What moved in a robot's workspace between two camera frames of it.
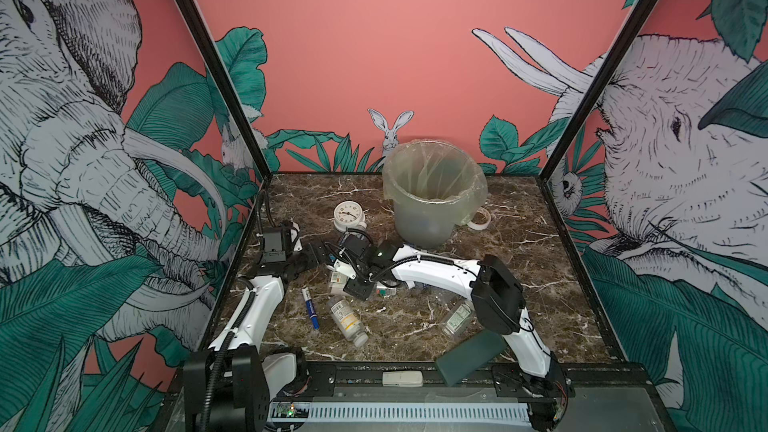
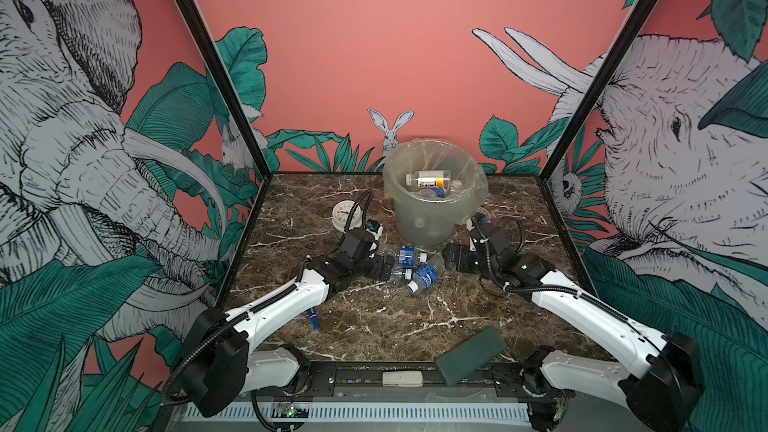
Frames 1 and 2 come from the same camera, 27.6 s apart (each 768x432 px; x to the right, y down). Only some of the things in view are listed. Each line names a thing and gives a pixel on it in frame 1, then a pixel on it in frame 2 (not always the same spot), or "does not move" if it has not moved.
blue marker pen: (307, 295) does not move
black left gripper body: (304, 258) → (372, 267)
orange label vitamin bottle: (348, 321) → (429, 179)
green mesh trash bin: (434, 186) does not move
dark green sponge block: (467, 358) does not move
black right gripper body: (361, 284) → (469, 261)
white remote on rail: (402, 379) does not move
